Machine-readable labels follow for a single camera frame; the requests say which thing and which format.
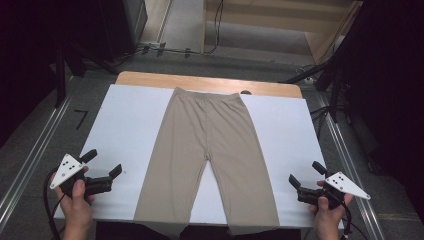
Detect yellow floor tape strip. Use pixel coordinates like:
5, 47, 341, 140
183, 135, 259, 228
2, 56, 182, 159
376, 212, 412, 221

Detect light wooden cabinet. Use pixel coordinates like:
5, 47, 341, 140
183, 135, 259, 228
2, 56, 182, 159
200, 0, 365, 65

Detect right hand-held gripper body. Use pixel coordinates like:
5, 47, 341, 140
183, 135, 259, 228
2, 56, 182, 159
296, 171, 372, 210

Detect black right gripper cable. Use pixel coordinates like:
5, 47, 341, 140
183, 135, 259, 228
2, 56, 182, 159
339, 199, 368, 240

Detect person's right hand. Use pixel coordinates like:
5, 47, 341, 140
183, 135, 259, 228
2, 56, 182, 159
309, 194, 354, 231

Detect metal floor rail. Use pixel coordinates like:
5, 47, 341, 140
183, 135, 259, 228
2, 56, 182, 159
0, 95, 73, 231
316, 91, 388, 240

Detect dark equipment cabinet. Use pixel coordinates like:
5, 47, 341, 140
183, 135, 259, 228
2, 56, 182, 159
98, 0, 149, 62

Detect white power strip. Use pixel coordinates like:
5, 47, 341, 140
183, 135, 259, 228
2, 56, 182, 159
139, 40, 168, 48

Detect black hanging cable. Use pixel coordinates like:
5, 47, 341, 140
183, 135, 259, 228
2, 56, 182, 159
203, 0, 225, 55

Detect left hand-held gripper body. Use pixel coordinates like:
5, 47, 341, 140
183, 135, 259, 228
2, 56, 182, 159
49, 153, 113, 196

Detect black metal stand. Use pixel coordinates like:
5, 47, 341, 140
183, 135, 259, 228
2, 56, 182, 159
53, 41, 118, 108
281, 49, 344, 124

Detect person's left hand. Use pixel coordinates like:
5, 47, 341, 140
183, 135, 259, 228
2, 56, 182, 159
54, 179, 95, 231

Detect beige pants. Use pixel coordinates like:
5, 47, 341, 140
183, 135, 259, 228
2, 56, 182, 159
133, 87, 281, 237

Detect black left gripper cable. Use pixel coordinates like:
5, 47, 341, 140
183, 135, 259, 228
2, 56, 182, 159
42, 168, 68, 240

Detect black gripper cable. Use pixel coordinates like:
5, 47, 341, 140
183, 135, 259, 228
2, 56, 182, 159
42, 168, 68, 240
339, 199, 368, 240

